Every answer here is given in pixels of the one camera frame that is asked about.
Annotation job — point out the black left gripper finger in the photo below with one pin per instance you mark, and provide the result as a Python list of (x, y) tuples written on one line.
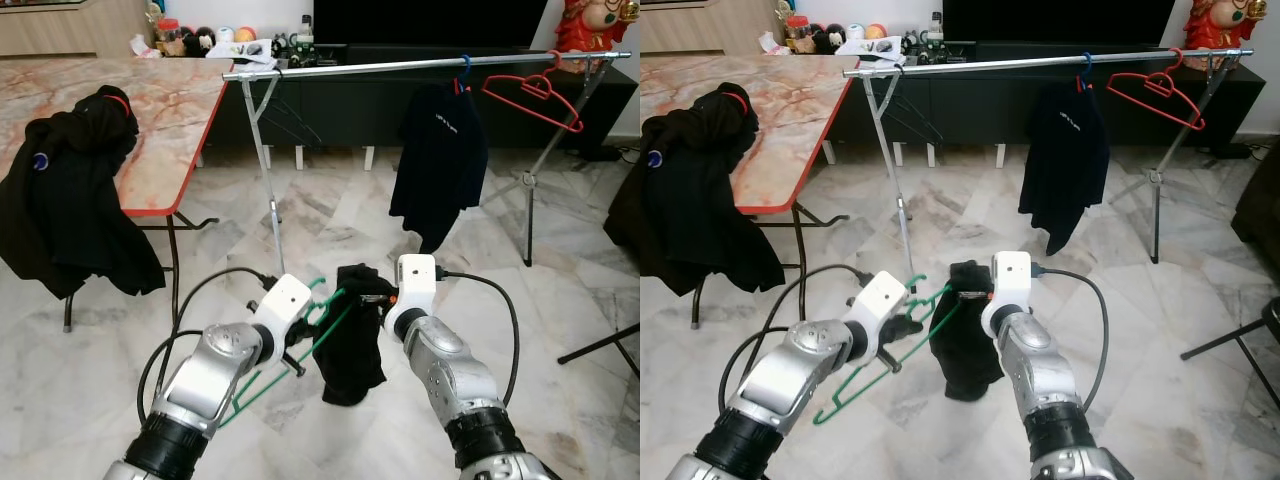
[(926, 320), (328, 323), (314, 308), (913, 305)]

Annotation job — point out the black cloth green logo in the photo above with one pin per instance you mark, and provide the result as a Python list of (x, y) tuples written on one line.
[(965, 345), (355, 350)]

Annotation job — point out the green plastic hanger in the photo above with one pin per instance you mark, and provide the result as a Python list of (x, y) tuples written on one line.
[(237, 408), (832, 408)]

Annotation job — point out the black shirt red collar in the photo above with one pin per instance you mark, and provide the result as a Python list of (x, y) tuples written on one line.
[(715, 130), (100, 130)]

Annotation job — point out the blue plastic hanger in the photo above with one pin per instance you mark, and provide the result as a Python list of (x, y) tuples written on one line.
[(466, 62), (1087, 60)]

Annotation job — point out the red plastic hanger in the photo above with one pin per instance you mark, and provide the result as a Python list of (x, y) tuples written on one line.
[(1160, 85), (540, 88)]

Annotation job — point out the navy t-shirt white print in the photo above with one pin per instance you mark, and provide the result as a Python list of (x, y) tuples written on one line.
[(1065, 158), (440, 160)]

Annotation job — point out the black low tv console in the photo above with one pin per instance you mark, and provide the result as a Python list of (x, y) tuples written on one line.
[(980, 108), (350, 110)]

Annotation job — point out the black metal folding chair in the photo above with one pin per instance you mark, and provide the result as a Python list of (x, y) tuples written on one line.
[(600, 345), (1225, 338)]

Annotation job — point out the marble folding table red edge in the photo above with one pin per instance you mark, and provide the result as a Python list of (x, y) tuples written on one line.
[(180, 110), (800, 105)]

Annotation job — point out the silver metal clothes rack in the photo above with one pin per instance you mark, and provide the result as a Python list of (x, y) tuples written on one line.
[(400, 66), (1000, 64)]

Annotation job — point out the white magazine stack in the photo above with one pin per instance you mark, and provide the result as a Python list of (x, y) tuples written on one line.
[(868, 50), (240, 53)]

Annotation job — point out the orange yellow ball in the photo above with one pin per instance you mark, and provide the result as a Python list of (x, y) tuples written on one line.
[(244, 35), (873, 32)]

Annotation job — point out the black plush toy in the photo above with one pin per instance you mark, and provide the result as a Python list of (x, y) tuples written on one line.
[(826, 38), (198, 41)]

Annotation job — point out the black flat television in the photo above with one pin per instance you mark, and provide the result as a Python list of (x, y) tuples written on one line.
[(430, 20), (1060, 18)]

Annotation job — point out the red lid jar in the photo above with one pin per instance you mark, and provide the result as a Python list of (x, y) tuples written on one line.
[(796, 35), (167, 38)]

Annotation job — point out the pink tissue box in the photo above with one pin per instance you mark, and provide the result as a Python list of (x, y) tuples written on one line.
[(772, 43), (145, 46)]

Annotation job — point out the dark brown fabric sofa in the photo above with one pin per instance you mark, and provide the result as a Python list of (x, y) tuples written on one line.
[(1260, 200)]

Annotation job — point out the gold trophy blue ornaments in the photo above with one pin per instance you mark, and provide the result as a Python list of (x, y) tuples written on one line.
[(783, 10), (155, 12)]

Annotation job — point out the red laughing buddha statue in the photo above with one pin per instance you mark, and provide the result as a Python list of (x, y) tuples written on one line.
[(1220, 25), (590, 30)]

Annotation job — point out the light wooden sideboard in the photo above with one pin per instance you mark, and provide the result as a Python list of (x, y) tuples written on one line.
[(70, 28), (705, 26)]

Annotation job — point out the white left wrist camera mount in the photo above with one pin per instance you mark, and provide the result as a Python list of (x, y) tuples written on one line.
[(880, 297), (283, 300)]

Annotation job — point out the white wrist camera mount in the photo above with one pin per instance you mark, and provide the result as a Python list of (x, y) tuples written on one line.
[(880, 297), (417, 280), (1012, 277), (283, 300)]

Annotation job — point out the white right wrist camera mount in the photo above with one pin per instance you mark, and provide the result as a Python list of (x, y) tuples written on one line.
[(1012, 277), (417, 280)]

